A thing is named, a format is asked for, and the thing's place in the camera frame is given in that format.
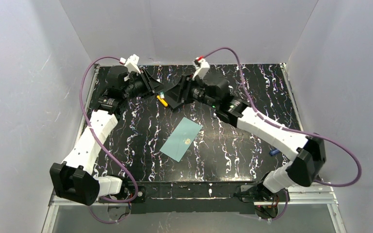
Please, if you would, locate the light green envelope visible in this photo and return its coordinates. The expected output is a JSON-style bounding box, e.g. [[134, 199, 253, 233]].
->
[[160, 117, 202, 162]]

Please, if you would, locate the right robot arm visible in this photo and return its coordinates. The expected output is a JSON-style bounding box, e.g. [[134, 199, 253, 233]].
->
[[164, 74, 326, 194]]

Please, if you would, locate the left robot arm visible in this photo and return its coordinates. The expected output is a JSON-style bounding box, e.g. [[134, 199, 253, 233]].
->
[[50, 66, 164, 206]]

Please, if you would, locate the blue pen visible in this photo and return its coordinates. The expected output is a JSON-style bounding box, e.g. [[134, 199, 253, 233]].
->
[[269, 149, 280, 156]]

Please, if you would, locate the yellow handled utility knife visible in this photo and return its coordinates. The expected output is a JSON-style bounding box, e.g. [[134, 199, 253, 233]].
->
[[156, 95, 168, 107]]

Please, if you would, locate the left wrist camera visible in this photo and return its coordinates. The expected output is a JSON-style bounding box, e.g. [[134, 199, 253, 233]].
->
[[119, 54, 141, 74]]

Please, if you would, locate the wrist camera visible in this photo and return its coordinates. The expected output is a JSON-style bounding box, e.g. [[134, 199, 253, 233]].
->
[[192, 56, 210, 80], [119, 54, 141, 74]]

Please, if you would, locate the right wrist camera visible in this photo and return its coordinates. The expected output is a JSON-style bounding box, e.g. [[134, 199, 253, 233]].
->
[[192, 56, 210, 80]]

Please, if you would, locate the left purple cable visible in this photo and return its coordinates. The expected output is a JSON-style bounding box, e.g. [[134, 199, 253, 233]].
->
[[79, 56, 139, 225]]

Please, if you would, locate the purple cable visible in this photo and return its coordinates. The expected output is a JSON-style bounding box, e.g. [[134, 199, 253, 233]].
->
[[203, 47, 362, 222], [79, 56, 139, 225]]

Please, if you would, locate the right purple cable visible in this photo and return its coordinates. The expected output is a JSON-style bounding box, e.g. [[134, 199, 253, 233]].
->
[[203, 47, 362, 222]]

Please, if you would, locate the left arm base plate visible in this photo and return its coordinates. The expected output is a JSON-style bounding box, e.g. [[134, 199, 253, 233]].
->
[[107, 184, 146, 203]]

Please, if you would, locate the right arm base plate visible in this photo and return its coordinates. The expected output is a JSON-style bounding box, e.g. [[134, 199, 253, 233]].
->
[[235, 183, 289, 203]]

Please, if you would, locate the aluminium frame rail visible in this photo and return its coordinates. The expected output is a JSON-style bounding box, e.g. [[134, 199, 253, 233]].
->
[[42, 182, 346, 233]]

